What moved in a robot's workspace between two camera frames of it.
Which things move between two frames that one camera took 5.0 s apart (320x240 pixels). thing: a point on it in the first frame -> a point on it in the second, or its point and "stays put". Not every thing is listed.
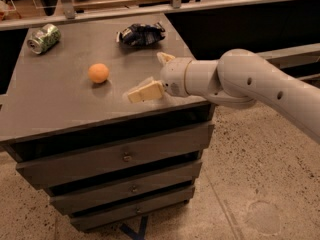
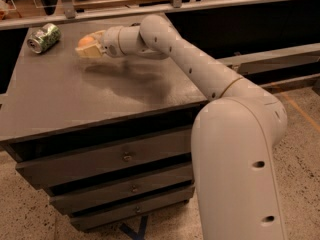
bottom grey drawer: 103,218 stays put
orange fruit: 98,73 -> 86,40
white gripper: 174,76 -> 110,43
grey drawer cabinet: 69,126 stays put
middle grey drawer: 126,189 stays put
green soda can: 43,38 stays put
